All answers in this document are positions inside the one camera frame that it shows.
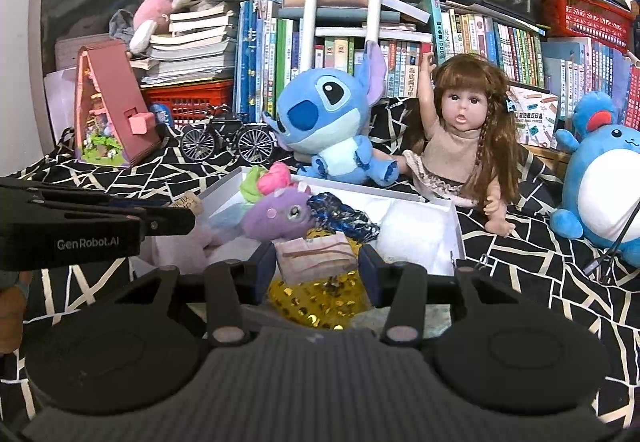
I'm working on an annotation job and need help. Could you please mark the miniature black bicycle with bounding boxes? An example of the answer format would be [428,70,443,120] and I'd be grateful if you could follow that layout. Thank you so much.
[180,105,277,166]

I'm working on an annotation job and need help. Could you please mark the white fluffy pillow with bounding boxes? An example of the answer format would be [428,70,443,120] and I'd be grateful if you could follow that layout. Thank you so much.
[377,199,453,273]

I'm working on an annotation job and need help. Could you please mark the grey cloth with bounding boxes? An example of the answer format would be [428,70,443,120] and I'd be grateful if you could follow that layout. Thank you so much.
[109,9,136,43]

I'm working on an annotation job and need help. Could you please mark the pink toy house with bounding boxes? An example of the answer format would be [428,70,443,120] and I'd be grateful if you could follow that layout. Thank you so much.
[74,40,163,168]

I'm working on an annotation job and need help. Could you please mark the stack of flat books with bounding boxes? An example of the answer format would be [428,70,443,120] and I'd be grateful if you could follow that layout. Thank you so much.
[140,0,238,88]

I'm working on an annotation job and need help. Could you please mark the blue alien plush toy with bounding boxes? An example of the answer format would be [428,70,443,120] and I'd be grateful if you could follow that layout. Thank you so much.
[262,42,401,188]

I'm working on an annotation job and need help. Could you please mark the white cardboard box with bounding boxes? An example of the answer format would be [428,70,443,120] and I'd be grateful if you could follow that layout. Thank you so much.
[130,165,466,323]

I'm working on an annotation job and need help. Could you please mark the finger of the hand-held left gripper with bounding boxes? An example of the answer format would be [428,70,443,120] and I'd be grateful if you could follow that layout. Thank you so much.
[0,199,197,237]
[0,176,171,213]

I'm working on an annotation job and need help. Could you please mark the dark blue sequin fabric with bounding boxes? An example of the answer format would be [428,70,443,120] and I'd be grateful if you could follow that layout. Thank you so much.
[306,191,382,243]

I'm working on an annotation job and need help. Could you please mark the round blue plush toy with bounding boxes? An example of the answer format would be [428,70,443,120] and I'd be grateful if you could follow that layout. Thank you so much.
[550,91,640,255]

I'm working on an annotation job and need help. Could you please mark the red plastic basket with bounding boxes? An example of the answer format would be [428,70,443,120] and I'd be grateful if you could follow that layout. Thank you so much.
[142,80,235,128]
[540,0,635,53]

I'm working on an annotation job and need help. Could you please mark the purple plush with pink bow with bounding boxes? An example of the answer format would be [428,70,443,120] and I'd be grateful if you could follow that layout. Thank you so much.
[239,161,318,243]

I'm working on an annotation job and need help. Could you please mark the pink cloth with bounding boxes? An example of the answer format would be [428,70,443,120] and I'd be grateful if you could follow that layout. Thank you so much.
[274,235,358,284]

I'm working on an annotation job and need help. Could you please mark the brown-haired baby doll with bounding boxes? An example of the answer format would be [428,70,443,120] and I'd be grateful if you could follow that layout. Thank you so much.
[387,53,518,238]

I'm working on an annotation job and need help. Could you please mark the gold sequin pillow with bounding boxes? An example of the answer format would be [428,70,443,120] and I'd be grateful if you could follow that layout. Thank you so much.
[267,227,373,330]

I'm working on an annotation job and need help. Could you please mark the row of upright books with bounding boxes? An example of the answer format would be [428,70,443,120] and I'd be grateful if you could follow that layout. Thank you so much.
[232,0,640,133]

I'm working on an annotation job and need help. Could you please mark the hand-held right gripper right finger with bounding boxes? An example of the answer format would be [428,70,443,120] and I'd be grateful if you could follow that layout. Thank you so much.
[359,245,516,345]

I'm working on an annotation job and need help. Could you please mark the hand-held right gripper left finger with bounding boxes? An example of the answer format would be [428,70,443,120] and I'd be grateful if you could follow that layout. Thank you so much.
[112,242,278,348]

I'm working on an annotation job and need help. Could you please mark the white printed carton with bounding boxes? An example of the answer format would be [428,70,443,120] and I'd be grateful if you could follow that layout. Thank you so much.
[507,85,560,148]

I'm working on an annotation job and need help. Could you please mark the white paper bag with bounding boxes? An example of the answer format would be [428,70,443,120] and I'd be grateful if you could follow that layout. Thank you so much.
[44,67,80,155]

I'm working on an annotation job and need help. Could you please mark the wooden crate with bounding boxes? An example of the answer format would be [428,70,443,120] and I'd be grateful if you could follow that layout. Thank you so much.
[520,142,571,183]

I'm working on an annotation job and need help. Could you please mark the black cables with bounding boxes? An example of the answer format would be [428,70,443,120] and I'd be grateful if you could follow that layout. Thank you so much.
[582,199,640,285]

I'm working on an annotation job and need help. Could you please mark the beige paper tag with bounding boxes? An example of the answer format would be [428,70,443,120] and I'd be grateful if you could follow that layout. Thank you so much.
[170,193,205,218]

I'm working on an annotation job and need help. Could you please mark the pink rabbit plush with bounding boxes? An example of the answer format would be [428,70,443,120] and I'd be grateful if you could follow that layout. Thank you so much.
[129,0,201,54]

